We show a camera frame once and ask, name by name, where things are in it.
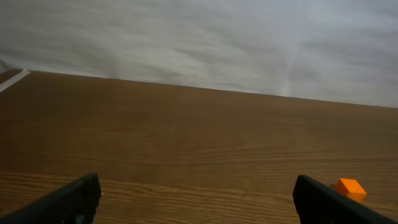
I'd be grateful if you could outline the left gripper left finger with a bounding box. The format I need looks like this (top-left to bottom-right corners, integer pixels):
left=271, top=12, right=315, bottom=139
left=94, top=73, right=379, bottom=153
left=0, top=172, right=102, bottom=224

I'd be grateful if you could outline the orange cube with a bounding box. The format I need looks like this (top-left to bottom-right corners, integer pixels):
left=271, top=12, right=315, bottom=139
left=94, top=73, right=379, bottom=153
left=334, top=177, right=368, bottom=203

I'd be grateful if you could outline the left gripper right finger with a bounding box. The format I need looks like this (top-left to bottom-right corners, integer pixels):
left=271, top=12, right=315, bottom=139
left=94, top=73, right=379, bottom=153
left=292, top=174, right=398, bottom=224

